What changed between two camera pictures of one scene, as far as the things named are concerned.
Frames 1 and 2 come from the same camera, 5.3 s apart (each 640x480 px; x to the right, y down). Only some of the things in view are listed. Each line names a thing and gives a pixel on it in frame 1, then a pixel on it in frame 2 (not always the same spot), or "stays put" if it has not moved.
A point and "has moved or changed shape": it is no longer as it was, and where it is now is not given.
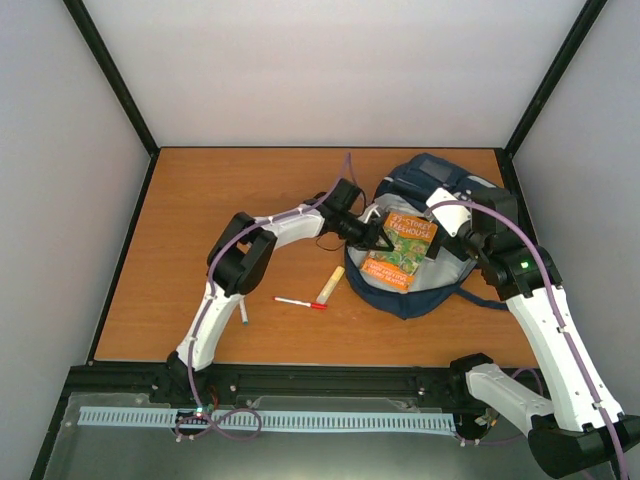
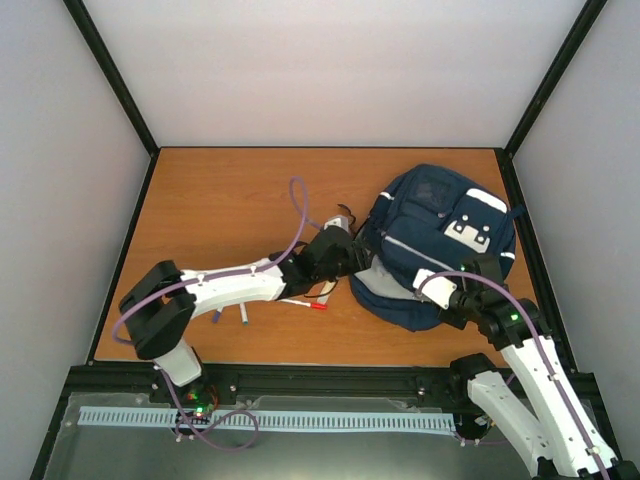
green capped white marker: x=243 y=313 stays put
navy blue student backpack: x=451 y=206 has moved or changed shape
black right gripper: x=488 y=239 to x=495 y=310
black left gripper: x=369 y=237 to x=359 y=261
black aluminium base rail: x=168 y=379 stays put
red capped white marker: x=318 y=306 stays put
